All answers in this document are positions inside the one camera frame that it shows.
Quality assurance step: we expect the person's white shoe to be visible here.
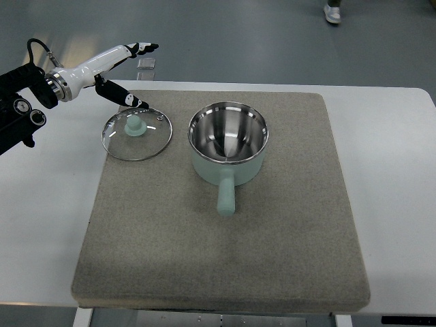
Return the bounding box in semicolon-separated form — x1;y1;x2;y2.
324;0;341;25

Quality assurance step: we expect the lower metal floor plate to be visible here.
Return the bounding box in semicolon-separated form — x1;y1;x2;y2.
137;71;155;81

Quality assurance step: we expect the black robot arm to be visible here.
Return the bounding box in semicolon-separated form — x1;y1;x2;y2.
1;38;59;154

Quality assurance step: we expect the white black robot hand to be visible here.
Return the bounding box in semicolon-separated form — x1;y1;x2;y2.
46;42;159;109

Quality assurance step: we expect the grey felt mat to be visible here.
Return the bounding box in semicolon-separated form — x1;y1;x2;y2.
72;90;371;313

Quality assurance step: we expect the mint green saucepan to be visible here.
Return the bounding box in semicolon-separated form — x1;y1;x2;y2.
187;102;269;217

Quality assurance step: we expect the glass lid with green knob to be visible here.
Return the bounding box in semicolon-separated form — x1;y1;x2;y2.
102;108;173;161

